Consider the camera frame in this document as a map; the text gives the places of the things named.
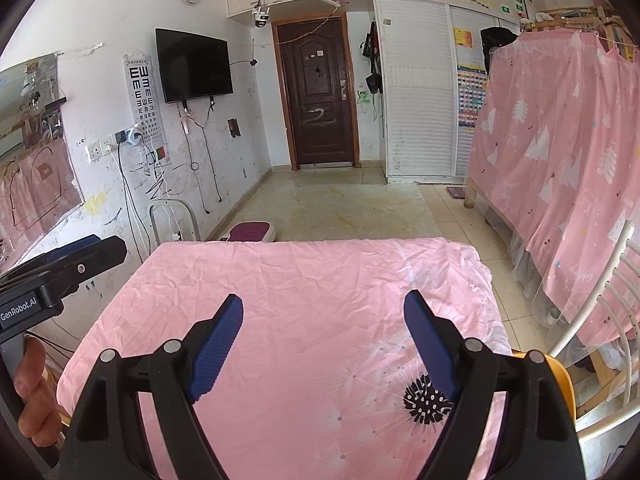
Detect black hanging garment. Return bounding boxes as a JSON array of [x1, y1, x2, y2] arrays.
[[480, 26, 521, 69]]

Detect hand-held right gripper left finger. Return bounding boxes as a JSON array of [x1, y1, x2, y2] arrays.
[[59, 293, 245, 480]]

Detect colourful grid wall chart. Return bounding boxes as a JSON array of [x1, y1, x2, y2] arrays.
[[456, 62, 487, 129]]

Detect pink tablecloth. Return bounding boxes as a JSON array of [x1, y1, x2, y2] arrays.
[[56, 237, 516, 480]]

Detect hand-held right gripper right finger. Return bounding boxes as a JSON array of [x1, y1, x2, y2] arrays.
[[402, 289, 586, 480]]

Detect dark brown door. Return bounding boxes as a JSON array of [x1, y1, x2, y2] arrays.
[[272, 16, 362, 170]]

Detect white louvered wardrobe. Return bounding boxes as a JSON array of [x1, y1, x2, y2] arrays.
[[374, 0, 521, 184]]

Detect black power cable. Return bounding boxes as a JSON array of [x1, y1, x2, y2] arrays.
[[116, 142, 152, 257]]

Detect black wall television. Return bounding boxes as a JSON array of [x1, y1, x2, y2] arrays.
[[155, 28, 234, 104]]

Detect wall mirror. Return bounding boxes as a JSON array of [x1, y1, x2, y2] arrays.
[[0, 54, 84, 263]]

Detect hanging bags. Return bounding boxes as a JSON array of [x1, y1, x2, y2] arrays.
[[361, 21, 385, 96]]

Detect white metal frame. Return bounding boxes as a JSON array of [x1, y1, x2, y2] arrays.
[[149, 199, 202, 246]]

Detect television cable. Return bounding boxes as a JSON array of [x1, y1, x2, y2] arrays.
[[184, 104, 224, 216]]

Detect person's left hand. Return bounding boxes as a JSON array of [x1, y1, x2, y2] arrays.
[[12, 335, 67, 449]]

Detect pink printed bed curtain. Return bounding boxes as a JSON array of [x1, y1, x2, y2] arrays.
[[467, 27, 640, 352]]

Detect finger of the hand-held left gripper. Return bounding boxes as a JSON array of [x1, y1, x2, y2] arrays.
[[0, 233, 99, 287], [39, 236, 127, 307]]

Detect purple and white scale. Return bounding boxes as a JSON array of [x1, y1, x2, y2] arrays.
[[220, 222, 277, 243]]

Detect eye chart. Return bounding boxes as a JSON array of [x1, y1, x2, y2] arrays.
[[123, 51, 171, 163]]

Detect white chair with yellow seat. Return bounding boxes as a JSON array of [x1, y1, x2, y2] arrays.
[[542, 219, 640, 438]]

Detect white wall socket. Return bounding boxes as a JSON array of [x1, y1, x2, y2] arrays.
[[85, 137, 119, 162]]

